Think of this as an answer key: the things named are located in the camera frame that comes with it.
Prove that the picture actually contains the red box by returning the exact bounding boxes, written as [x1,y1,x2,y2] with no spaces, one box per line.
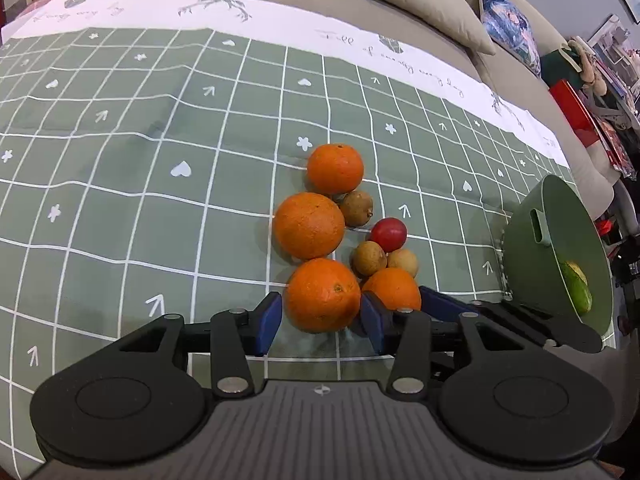
[548,79,609,149]

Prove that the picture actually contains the green grid tablecloth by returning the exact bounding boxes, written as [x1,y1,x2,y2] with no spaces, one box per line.
[0,0,573,480]

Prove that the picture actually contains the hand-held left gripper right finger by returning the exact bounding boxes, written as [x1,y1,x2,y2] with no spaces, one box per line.
[360,291,525,401]

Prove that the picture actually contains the beige sofa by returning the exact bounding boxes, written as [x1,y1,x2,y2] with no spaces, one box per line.
[40,0,616,221]

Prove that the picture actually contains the cluttered shelf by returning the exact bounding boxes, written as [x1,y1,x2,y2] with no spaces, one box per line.
[585,14,640,111]

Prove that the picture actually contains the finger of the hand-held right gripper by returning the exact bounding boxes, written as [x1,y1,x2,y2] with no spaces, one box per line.
[419,285,604,356]

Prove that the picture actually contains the green bag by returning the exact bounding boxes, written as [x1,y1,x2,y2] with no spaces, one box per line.
[540,42,596,92]

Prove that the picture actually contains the beige plush toy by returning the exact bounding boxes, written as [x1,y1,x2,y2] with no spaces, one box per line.
[570,37,609,97]

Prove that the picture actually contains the red printed packets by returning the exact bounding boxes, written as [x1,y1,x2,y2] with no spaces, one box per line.
[595,119,639,182]

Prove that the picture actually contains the blue printed pillow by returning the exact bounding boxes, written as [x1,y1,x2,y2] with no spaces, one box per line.
[477,0,542,78]

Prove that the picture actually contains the green mango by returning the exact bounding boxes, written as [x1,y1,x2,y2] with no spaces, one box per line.
[558,260,593,316]

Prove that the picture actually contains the grey office chair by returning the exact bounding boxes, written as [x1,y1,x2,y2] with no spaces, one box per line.
[609,180,640,242]

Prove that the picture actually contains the small red round fruit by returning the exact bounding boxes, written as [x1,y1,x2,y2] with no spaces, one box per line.
[369,217,408,253]

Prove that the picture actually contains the green plastic bowl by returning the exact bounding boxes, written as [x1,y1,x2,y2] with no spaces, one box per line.
[501,174,614,351]

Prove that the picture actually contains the beige pillow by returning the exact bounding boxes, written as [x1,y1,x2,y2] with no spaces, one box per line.
[324,0,497,56]

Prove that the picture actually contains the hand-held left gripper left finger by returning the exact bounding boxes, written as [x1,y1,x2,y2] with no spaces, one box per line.
[117,291,284,401]

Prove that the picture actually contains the small orange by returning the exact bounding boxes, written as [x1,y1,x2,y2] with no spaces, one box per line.
[361,268,422,312]

